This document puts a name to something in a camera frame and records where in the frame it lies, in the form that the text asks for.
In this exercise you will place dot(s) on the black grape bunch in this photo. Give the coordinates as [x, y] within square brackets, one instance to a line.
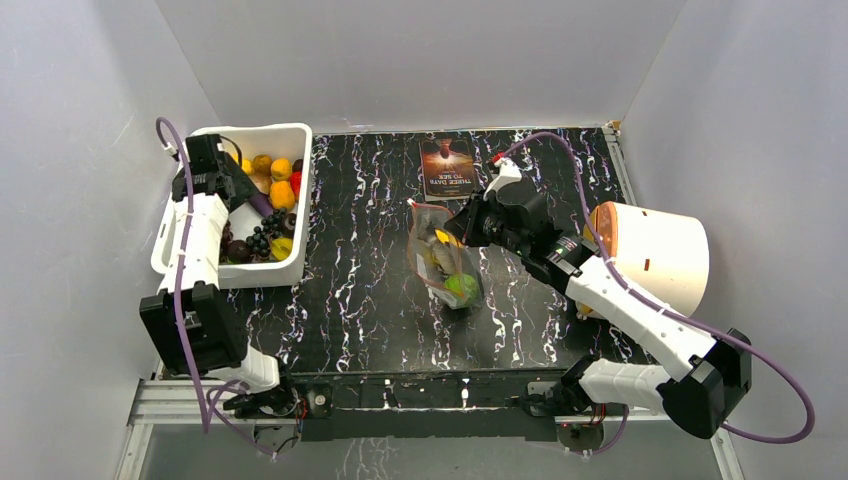
[281, 223]

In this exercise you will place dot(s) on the clear zip top bag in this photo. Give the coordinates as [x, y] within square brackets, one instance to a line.
[423, 217]

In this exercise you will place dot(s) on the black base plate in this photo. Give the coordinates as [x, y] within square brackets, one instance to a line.
[477, 403]

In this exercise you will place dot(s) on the yellow lemon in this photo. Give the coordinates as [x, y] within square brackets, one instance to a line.
[281, 248]

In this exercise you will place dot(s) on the red fruit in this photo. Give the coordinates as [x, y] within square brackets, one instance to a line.
[295, 181]

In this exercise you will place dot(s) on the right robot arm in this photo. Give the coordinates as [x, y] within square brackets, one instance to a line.
[697, 379]

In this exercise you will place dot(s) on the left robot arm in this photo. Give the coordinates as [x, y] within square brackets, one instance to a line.
[186, 318]

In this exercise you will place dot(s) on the grey toy fish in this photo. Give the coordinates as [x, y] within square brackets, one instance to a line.
[445, 257]

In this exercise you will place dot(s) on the white cylinder orange lid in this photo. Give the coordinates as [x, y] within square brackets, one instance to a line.
[665, 253]

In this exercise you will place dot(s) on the purple eggplant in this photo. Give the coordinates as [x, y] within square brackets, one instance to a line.
[261, 205]

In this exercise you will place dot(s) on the dark plum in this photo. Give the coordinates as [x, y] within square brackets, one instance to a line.
[239, 252]

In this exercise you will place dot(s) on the green round fruit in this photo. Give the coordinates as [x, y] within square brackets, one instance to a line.
[464, 285]

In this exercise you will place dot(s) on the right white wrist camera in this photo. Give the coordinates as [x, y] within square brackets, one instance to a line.
[507, 172]

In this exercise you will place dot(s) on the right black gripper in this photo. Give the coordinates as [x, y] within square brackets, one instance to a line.
[473, 221]

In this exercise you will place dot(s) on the white plastic bin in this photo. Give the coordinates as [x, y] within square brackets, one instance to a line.
[292, 141]

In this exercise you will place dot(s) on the book with dark cover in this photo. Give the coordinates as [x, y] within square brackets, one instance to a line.
[448, 169]

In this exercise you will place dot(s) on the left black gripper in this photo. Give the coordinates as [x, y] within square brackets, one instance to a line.
[243, 189]

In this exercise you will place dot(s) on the aluminium frame rail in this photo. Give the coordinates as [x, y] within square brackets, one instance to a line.
[165, 441]

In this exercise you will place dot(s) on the orange fruit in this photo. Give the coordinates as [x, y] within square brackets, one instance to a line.
[282, 196]

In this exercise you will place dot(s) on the yellow pear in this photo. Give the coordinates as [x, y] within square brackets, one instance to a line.
[447, 238]

